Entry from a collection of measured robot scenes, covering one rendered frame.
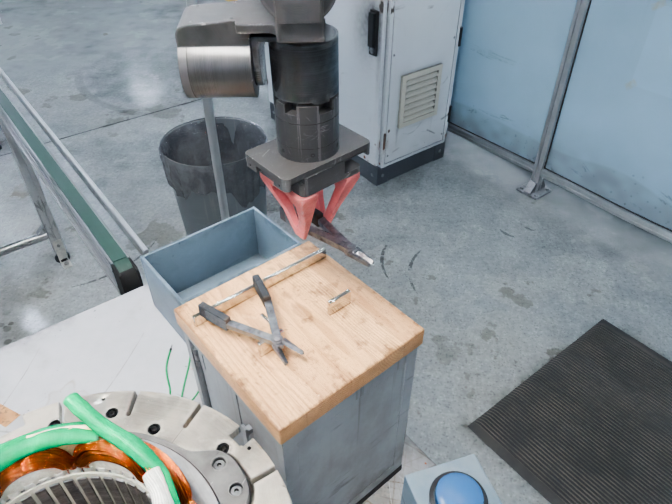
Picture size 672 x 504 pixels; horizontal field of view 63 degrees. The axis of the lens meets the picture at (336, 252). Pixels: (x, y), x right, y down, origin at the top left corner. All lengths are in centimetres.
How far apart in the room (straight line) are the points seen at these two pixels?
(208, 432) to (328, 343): 16
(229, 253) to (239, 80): 36
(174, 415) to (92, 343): 55
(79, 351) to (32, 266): 160
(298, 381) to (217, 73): 29
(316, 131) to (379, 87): 208
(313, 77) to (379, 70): 207
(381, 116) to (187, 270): 197
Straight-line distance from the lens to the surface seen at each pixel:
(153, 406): 51
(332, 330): 59
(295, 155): 49
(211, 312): 58
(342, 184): 53
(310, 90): 46
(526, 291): 230
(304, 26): 43
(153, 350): 99
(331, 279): 64
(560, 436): 188
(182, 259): 74
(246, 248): 79
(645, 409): 205
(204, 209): 201
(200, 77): 47
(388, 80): 255
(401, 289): 220
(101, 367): 100
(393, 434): 72
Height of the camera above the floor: 150
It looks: 39 degrees down
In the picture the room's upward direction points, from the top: straight up
